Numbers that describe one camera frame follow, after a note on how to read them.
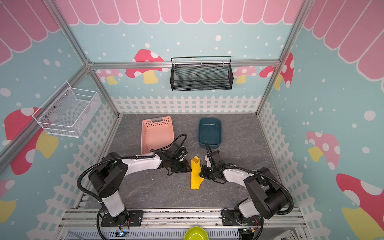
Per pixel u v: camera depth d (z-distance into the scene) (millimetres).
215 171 700
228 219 737
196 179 859
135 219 747
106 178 472
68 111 1199
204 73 934
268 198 432
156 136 1046
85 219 759
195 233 703
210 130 1093
